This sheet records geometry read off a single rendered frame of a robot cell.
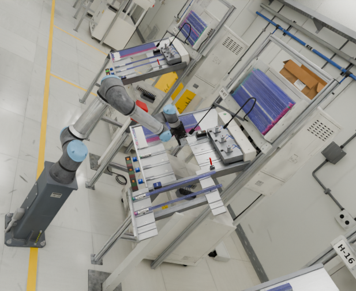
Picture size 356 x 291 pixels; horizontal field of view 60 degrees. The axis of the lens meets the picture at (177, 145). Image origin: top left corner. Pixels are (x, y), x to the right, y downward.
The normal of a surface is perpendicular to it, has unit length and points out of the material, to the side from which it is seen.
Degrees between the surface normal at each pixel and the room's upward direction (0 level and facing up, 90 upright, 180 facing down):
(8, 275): 0
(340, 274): 90
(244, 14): 90
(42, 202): 90
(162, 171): 43
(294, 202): 89
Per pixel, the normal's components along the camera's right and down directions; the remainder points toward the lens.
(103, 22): 0.27, 0.62
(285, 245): -0.76, -0.32
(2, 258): 0.59, -0.71
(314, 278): -0.11, -0.74
